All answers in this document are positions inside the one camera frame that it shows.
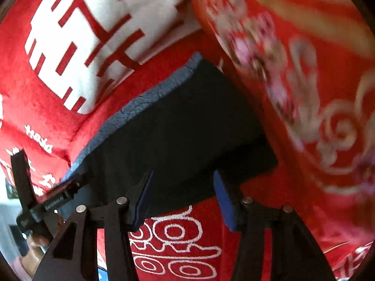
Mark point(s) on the red embroidered cushion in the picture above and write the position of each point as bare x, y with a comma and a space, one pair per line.
307, 79

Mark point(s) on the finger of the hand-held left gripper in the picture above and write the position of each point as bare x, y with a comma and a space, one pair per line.
22, 178
55, 200

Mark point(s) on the red printed sofa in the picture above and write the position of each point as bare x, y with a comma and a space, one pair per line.
44, 108

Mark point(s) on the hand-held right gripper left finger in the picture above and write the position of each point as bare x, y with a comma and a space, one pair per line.
143, 199

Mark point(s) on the person's left forearm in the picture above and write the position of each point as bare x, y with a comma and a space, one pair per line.
20, 267

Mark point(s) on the person's left hand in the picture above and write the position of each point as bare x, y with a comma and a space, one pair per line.
36, 241

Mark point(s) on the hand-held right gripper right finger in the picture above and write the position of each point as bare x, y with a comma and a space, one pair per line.
225, 202

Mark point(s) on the black pants with blue waistband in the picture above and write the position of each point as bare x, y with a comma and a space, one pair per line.
175, 137

